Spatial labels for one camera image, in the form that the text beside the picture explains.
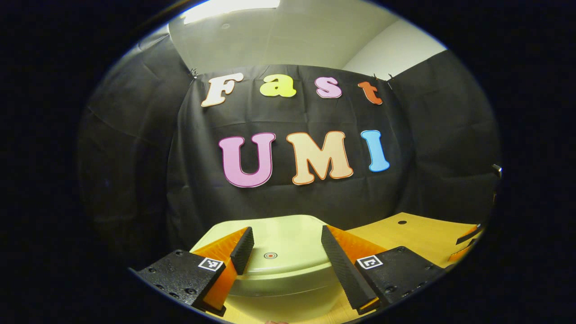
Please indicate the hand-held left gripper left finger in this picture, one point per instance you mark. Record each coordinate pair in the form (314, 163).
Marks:
(243, 249)

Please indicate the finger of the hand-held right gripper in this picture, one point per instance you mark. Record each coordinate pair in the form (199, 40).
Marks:
(463, 252)
(469, 234)

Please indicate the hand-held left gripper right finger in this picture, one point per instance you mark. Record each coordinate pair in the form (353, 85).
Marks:
(344, 272)

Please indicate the green desktop garbage bin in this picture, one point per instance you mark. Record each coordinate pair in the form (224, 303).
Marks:
(288, 243)

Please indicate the wooden desktop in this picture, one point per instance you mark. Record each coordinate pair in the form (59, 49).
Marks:
(423, 234)

